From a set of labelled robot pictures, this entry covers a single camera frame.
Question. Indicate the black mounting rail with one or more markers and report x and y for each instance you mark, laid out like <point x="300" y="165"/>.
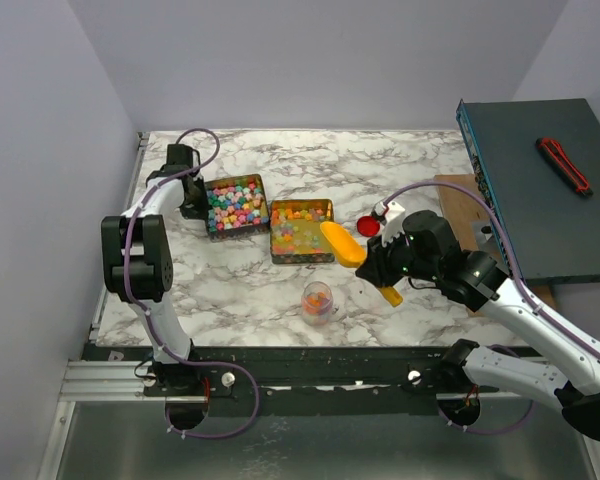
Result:
<point x="281" y="381"/>

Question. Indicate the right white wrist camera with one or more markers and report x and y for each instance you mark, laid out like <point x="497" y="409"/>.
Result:
<point x="391" y="215"/>

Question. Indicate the red jar lid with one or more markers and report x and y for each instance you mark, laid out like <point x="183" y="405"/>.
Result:
<point x="368" y="226"/>

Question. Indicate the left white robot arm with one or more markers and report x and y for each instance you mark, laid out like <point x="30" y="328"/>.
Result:
<point x="138" y="265"/>

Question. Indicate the tin of gummy candies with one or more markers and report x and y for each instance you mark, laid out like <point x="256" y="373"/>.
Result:
<point x="295" y="234"/>

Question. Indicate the tin of paper stars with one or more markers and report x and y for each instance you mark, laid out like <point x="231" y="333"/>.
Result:
<point x="237" y="207"/>

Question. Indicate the clear glass jar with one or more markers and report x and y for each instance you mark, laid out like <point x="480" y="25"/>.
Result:
<point x="317" y="304"/>

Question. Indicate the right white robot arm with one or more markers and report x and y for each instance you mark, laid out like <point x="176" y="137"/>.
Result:
<point x="423" y="246"/>

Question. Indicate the yellow plastic scoop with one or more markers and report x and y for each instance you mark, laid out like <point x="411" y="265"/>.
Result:
<point x="349" y="254"/>

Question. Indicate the red black utility knife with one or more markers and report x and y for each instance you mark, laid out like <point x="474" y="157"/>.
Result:
<point x="555" y="156"/>

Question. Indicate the small metal bracket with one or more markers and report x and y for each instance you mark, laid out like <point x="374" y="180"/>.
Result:
<point x="484" y="237"/>

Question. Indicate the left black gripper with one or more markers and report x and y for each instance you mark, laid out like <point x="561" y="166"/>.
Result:
<point x="200" y="212"/>

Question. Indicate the dark grey metal box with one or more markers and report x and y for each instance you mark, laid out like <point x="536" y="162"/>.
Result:
<point x="553" y="233"/>

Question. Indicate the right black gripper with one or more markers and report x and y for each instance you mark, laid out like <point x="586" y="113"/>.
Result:
<point x="375" y="262"/>

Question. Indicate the wooden board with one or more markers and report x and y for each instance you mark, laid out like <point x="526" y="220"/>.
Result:
<point x="460" y="210"/>

